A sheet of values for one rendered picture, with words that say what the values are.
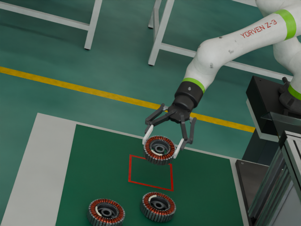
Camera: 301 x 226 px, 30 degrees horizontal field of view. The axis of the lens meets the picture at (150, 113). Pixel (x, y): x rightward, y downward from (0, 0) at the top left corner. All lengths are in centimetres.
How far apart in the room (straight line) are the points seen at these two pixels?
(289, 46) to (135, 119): 147
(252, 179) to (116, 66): 239
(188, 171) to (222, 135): 185
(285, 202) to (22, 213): 76
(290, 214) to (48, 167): 79
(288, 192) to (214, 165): 54
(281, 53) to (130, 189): 106
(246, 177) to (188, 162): 22
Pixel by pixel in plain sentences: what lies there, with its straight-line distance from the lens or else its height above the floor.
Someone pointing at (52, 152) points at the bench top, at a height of 75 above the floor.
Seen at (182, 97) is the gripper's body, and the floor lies 99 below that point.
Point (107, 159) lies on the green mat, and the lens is 199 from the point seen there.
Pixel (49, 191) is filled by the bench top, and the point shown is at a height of 75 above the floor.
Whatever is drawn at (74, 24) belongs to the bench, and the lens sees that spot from 439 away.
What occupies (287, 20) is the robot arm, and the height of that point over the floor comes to 130.
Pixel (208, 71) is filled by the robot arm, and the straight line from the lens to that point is 201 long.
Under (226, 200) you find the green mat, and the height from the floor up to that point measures 75.
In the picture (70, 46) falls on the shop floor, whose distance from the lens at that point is 446.
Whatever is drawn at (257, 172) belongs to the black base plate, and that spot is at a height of 77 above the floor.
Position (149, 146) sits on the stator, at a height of 86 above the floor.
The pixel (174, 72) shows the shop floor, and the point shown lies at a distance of 451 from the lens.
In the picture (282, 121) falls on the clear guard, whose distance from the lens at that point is 194.
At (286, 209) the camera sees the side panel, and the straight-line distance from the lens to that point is 167.
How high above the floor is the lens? 190
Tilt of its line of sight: 30 degrees down
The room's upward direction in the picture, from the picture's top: 18 degrees clockwise
